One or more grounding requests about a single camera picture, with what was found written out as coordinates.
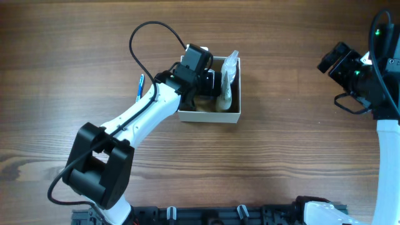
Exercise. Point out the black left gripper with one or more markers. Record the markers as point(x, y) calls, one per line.
point(208, 87)

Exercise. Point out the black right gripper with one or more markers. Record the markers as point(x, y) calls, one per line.
point(349, 57)

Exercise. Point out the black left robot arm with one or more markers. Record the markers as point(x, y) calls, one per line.
point(100, 161)

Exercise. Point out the white tube with gold cap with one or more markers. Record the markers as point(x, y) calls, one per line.
point(224, 100)

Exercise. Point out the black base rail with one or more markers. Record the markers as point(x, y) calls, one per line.
point(266, 215)

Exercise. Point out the blue spray bottle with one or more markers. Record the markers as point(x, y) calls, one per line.
point(229, 66)

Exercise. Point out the blue toothbrush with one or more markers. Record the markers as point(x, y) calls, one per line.
point(140, 87)

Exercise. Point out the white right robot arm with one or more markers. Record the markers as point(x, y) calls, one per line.
point(383, 56)

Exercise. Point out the white cardboard box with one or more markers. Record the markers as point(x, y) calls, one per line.
point(211, 116)

